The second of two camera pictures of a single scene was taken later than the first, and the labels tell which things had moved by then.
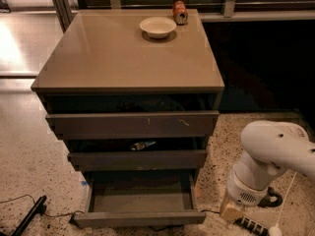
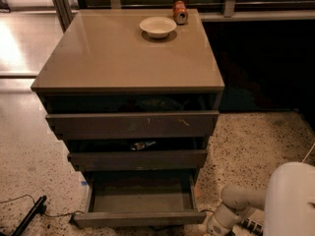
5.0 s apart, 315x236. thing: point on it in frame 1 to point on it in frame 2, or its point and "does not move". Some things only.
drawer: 134,125 does not move
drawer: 138,199 does not move
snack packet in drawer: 141,145 does not move
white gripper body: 244,190 to 217,226
